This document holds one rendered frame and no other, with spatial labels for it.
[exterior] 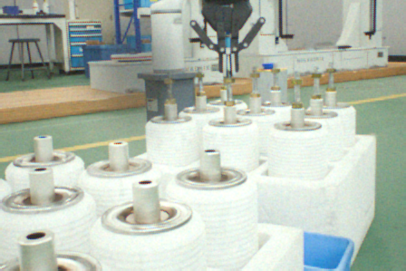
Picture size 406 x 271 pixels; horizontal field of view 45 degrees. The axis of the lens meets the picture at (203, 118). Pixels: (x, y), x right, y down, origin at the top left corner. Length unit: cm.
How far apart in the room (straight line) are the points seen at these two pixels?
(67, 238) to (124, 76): 258
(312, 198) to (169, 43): 81
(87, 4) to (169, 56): 598
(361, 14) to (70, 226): 436
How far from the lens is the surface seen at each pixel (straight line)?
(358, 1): 472
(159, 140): 85
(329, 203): 73
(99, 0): 744
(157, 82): 140
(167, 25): 141
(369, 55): 454
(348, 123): 99
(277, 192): 74
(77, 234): 46
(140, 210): 40
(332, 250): 72
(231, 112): 82
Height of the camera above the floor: 40
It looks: 9 degrees down
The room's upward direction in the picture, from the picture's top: 2 degrees counter-clockwise
